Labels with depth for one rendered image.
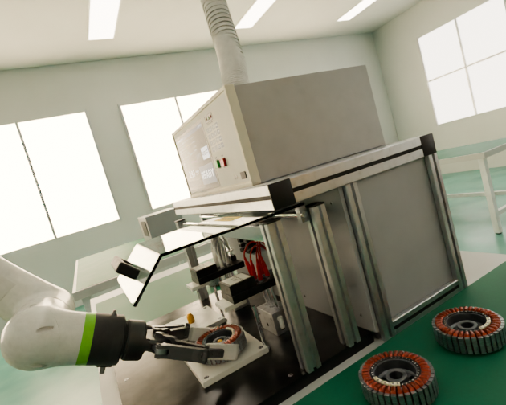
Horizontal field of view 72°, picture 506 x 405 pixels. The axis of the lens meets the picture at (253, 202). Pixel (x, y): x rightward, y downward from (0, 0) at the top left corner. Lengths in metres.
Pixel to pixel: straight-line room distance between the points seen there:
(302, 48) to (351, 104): 6.54
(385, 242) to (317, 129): 0.28
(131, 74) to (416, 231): 5.41
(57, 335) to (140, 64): 5.48
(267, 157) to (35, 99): 5.14
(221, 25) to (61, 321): 1.98
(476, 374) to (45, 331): 0.70
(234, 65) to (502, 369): 1.90
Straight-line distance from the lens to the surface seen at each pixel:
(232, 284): 0.78
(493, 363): 0.71
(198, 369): 0.80
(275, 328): 0.84
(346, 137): 0.85
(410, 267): 0.83
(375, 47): 8.73
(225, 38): 2.32
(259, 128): 0.72
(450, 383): 0.67
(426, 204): 0.86
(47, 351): 0.71
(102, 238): 5.46
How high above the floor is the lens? 1.15
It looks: 5 degrees down
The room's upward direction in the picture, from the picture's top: 16 degrees counter-clockwise
